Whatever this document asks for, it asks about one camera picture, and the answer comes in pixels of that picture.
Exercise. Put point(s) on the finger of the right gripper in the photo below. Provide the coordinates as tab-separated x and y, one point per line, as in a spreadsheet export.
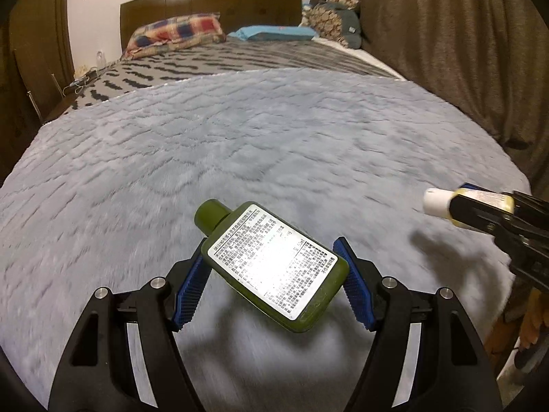
514	197
500	224

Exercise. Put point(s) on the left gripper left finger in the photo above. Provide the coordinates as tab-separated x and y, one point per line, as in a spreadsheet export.
95	370

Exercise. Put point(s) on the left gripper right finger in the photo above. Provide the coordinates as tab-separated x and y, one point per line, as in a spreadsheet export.
452	370

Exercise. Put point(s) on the yellow bottle white cap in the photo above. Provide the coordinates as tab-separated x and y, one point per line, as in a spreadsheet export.
435	203

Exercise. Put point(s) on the green lotion bottle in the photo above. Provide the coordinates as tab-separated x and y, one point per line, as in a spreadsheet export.
281	271

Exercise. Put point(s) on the grey fluffy blanket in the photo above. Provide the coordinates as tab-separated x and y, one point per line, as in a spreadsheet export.
106	195

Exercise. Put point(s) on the brown curtain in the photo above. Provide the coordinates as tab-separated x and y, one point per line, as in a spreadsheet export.
489	58

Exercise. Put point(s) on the zebra striped bed cover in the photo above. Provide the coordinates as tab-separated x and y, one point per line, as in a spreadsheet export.
233	55

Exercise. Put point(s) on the patterned cushion pile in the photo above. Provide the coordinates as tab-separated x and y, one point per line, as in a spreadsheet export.
335	20

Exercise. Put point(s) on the bedside table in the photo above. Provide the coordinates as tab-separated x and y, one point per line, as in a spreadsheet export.
71	92

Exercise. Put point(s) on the clear plastic bottle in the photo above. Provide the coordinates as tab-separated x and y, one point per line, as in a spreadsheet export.
100	60

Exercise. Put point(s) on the wooden wardrobe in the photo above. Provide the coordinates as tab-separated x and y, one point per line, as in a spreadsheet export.
36	64

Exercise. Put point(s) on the blue pillow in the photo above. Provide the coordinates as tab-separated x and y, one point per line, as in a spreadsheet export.
257	33

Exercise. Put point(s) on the plaid pillow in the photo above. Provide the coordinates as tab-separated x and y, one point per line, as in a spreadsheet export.
174	34

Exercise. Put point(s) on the wooden headboard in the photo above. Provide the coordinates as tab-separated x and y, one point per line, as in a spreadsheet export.
235	14

